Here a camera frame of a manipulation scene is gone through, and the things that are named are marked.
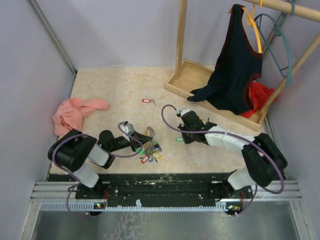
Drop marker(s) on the large keyring with coloured tags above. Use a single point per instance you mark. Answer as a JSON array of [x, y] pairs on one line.
[[151, 151]]

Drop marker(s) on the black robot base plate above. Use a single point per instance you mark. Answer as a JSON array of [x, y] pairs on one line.
[[166, 191]]

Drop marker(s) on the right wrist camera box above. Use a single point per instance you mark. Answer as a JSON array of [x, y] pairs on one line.
[[183, 114]]

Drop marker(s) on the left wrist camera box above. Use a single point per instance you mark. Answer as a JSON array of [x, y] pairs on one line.
[[126, 128]]

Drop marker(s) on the red cloth in rack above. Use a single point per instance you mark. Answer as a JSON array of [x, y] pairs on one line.
[[258, 94]]

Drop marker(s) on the pink crumpled cloth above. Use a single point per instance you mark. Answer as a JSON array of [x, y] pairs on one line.
[[72, 112]]

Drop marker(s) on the dark navy tank top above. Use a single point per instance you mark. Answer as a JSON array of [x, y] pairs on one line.
[[237, 66]]

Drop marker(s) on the grey wall corner rail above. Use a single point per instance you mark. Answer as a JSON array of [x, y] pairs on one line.
[[52, 35]]

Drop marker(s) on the wooden clothes rack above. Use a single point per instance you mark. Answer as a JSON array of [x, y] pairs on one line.
[[189, 74]]

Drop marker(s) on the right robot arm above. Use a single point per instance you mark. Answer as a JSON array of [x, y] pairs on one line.
[[253, 149]]

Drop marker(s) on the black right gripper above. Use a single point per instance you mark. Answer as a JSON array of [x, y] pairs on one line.
[[187, 140]]

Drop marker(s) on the key with green tag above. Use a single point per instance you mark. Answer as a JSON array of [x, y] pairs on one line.
[[179, 140]]

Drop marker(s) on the yellow clothes hanger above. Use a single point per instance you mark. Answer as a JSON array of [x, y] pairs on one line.
[[251, 23]]

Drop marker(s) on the key with red tag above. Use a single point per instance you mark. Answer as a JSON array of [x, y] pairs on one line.
[[147, 101]]

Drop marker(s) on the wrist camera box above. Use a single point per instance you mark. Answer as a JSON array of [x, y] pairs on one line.
[[126, 128], [183, 114]]

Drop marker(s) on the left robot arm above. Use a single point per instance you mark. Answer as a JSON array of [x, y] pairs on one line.
[[71, 152]]

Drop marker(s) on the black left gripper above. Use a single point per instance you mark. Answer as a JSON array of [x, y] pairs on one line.
[[141, 138]]

